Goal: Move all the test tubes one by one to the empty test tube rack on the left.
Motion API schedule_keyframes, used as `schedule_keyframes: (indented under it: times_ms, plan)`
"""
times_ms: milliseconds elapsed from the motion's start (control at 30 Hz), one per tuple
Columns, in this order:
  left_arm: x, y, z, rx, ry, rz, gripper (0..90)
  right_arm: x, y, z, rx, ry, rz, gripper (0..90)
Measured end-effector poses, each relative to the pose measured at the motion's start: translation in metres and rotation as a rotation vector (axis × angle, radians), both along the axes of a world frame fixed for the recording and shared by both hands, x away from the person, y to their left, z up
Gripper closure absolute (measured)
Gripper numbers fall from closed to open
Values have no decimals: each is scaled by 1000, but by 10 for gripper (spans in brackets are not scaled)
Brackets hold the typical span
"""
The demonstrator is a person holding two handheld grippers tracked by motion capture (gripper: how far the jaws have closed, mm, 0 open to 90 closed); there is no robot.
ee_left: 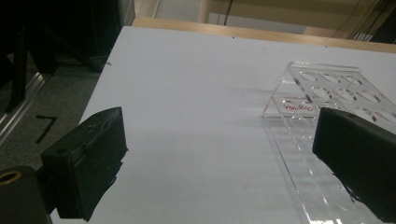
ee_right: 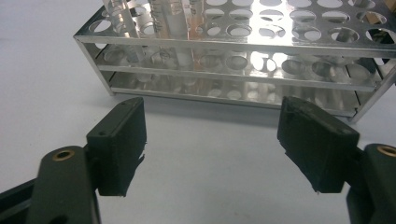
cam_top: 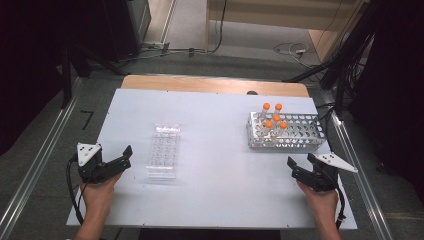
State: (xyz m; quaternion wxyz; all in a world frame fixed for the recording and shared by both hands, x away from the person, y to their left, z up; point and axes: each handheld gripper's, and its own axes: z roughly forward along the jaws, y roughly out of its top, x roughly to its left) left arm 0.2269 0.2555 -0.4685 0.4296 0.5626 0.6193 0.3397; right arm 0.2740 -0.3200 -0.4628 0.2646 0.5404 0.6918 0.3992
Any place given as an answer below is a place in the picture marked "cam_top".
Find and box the light wooden desk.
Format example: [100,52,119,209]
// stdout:
[204,0,366,63]

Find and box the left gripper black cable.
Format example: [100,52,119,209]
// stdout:
[65,154,88,225]

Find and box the black hanging cable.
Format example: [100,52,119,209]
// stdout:
[208,0,228,54]

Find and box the white coiled cable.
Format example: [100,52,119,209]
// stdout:
[273,41,311,68]

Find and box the perforated metal tube rack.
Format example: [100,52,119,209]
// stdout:
[246,111,327,150]

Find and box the black metal stand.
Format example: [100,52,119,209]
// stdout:
[61,41,129,109]

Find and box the person's left hand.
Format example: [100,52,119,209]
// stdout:
[80,172,123,218]

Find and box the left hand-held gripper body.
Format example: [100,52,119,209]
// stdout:
[76,142,111,185]

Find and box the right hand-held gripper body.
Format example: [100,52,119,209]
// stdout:
[306,152,359,193]

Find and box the aluminium floor rail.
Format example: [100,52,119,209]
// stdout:
[0,77,86,234]
[328,108,396,240]

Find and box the black curtain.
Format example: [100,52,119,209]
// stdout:
[0,0,108,158]
[349,0,424,201]

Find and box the wooden table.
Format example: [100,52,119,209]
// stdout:
[120,74,310,98]

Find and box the black stand with cables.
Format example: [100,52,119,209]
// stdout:
[282,0,379,116]

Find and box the dark cabinet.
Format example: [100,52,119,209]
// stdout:
[99,0,152,63]

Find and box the grey floor cable bundle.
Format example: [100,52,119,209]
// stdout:
[119,41,208,63]

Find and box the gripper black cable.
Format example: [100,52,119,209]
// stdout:
[334,186,348,231]
[65,154,88,225]

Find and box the person's right hand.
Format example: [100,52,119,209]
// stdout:
[295,180,340,219]

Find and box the clear plastic tube rack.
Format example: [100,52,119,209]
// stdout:
[145,123,181,181]

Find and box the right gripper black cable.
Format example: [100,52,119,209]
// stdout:
[334,186,348,231]

